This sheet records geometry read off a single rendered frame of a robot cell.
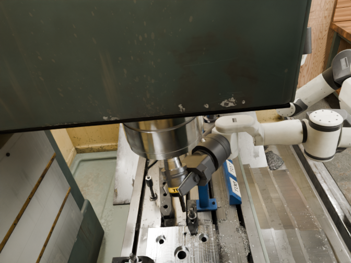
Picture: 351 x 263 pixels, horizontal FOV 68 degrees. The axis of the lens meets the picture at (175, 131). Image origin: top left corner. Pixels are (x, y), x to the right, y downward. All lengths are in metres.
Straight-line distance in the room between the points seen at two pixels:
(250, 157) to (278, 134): 0.81
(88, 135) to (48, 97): 1.54
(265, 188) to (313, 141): 0.66
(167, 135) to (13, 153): 0.49
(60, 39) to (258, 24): 0.23
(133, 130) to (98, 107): 0.11
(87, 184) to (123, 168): 0.30
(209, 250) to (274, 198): 0.56
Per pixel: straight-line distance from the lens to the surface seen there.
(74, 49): 0.35
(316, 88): 1.22
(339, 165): 2.76
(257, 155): 1.60
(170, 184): 0.63
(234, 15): 0.32
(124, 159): 1.64
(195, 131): 0.48
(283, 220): 1.27
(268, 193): 1.39
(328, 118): 0.78
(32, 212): 0.90
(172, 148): 0.47
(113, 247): 1.42
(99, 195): 1.71
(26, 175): 0.86
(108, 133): 1.87
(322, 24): 3.50
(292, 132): 0.79
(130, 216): 1.13
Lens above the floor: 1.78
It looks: 36 degrees down
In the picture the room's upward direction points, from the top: 8 degrees counter-clockwise
